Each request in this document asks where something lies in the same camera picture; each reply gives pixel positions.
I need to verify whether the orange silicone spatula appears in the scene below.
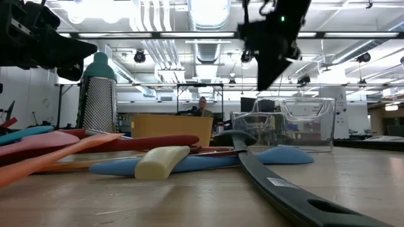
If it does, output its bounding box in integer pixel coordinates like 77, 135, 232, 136
0, 132, 125, 189

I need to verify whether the red whisk with steel shaft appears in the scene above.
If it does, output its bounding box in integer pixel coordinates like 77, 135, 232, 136
58, 128, 236, 155

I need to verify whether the black background workstation frame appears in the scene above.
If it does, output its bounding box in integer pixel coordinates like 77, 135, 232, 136
175, 83, 225, 116

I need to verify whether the black background monitor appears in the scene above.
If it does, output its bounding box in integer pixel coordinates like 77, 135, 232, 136
240, 96, 257, 113

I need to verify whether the black background fan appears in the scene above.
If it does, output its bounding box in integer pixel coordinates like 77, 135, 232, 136
4, 100, 16, 124

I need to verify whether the silver ventilation duct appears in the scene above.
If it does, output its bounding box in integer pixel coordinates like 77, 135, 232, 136
187, 0, 232, 66

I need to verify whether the black plastic spoon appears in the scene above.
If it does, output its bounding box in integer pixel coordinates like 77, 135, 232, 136
213, 129, 395, 227

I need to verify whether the white pillar with signs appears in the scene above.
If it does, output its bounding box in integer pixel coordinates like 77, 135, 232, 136
318, 86, 350, 140

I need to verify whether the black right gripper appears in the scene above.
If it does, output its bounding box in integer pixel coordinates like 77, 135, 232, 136
238, 0, 312, 91

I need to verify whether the red background bar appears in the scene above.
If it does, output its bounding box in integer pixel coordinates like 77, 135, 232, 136
0, 117, 18, 129

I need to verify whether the black background table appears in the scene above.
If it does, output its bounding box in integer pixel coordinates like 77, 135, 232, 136
333, 138, 404, 152

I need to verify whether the black aluminium rig frame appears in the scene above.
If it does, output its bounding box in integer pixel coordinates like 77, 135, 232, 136
58, 31, 404, 40

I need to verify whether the blue silicone spoon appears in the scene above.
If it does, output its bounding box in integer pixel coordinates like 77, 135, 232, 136
89, 145, 315, 177

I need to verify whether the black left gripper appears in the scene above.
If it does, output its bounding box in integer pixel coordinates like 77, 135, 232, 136
0, 0, 98, 82

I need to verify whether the pink silicone spatula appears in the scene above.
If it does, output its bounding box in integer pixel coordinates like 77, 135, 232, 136
0, 131, 81, 158

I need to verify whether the teal silicone spatula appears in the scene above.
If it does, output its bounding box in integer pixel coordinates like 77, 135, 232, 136
0, 125, 55, 147

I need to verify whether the yellow plastic bin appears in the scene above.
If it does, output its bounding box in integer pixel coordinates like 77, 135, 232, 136
131, 113, 215, 148

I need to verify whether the black background stand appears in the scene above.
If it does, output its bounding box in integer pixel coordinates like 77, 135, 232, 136
56, 83, 74, 129

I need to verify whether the steel box grater green handle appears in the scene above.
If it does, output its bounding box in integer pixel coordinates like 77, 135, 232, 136
76, 52, 118, 134

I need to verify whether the clear plastic bin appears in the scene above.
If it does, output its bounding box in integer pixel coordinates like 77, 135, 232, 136
231, 96, 336, 154

